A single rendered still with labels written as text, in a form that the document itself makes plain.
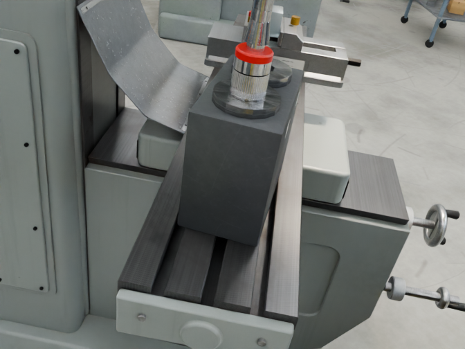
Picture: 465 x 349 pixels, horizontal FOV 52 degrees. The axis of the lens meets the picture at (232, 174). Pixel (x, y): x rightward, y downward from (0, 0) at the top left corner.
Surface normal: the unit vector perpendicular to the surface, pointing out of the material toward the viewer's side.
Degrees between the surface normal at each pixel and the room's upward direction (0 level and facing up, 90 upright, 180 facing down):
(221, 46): 90
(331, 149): 0
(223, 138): 90
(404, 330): 0
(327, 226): 90
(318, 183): 90
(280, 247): 0
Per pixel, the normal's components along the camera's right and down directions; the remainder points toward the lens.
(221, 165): -0.25, 0.53
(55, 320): -0.11, 0.40
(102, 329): 0.14, -0.81
